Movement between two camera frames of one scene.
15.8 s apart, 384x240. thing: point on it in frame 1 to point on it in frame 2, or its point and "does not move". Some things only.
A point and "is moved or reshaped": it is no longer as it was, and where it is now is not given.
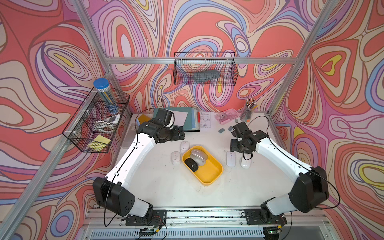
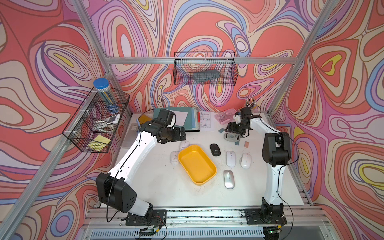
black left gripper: x=175 y=135 does not move
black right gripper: x=233 y=146 to x=231 y=126
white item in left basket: x=113 y=119 does not move
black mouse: x=191 y=164 to x=215 y=149
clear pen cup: x=250 y=105 does not move
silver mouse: x=199 y=155 to x=229 y=179
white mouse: x=230 y=158 does not move
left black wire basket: x=94 y=126 does not move
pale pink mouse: x=246 y=163 does not move
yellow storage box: x=202 y=163 is moved or reshaped
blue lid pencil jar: x=104 y=90 does not move
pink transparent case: x=224 y=116 does not move
